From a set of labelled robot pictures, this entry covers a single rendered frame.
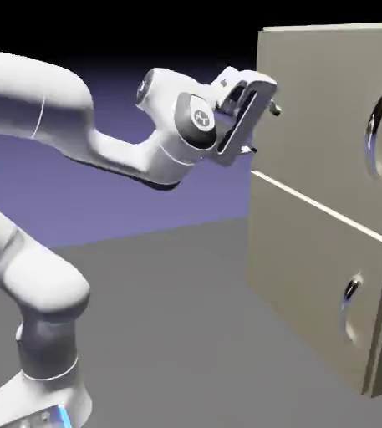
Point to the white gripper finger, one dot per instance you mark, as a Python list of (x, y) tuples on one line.
[(249, 149), (275, 109)]

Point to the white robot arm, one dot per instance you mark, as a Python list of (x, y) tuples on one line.
[(60, 103)]

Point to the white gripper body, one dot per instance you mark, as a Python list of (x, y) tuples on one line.
[(244, 120)]

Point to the large beige cabinet door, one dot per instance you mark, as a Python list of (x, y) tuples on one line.
[(314, 127)]

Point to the small beige cabinet door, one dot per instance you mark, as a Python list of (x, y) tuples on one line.
[(304, 274)]

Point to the beige cabinet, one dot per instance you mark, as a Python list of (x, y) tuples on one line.
[(327, 200)]

